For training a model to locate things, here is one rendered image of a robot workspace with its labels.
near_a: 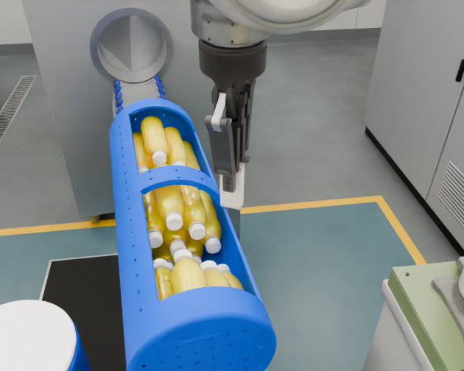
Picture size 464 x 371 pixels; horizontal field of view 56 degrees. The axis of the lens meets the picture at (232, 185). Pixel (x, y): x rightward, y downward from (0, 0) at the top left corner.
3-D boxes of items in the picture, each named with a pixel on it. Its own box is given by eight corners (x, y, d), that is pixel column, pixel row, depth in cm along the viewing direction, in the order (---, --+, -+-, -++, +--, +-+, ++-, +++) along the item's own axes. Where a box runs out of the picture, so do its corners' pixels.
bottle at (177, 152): (157, 145, 147) (166, 177, 132) (159, 126, 143) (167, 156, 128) (179, 145, 149) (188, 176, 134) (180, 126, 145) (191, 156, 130)
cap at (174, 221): (171, 227, 107) (172, 232, 105) (162, 218, 104) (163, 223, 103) (184, 218, 106) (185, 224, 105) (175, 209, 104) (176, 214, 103)
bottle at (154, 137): (161, 135, 145) (169, 166, 130) (139, 135, 143) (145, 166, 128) (163, 116, 141) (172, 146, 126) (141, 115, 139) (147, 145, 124)
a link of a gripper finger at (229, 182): (236, 157, 56) (229, 170, 54) (236, 188, 59) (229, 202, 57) (225, 155, 56) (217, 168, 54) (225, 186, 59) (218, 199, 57)
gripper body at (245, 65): (213, 20, 52) (214, 93, 57) (185, 44, 45) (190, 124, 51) (275, 26, 50) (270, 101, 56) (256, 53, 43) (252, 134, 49)
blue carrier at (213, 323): (197, 163, 161) (190, 91, 144) (275, 386, 93) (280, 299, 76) (117, 177, 156) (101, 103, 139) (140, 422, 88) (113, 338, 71)
